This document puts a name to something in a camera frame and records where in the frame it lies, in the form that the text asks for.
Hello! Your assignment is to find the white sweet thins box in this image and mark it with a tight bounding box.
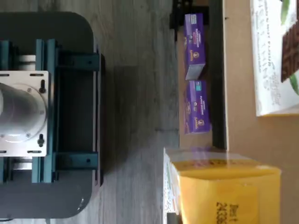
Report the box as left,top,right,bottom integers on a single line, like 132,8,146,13
249,0,299,118

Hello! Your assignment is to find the purple snack box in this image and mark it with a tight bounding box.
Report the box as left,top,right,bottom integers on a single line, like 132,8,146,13
184,80,213,135
184,13,206,81

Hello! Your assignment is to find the dark grey cart platform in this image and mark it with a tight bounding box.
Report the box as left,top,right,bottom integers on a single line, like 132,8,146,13
0,11,94,220

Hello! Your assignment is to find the teal aluminium frame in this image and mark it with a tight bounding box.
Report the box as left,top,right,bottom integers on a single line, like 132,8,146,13
0,38,105,184

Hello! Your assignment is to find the silver mounting plate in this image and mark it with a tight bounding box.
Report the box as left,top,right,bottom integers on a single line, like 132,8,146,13
0,70,51,158

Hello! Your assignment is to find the black metal shelf rack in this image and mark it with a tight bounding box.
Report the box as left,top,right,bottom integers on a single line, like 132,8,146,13
169,0,229,150

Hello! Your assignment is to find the brown wooden shelf board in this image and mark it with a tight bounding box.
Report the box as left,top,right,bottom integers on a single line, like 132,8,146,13
222,0,299,169

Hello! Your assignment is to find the white almond flour bars box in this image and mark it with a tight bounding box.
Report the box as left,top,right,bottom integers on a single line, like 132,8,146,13
163,146,281,224

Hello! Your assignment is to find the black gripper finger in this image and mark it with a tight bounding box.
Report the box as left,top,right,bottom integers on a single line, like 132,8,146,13
166,211,181,224

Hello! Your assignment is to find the white plastic spacer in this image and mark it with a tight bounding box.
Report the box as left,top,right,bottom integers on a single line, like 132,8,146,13
17,54,37,71
12,158,34,171

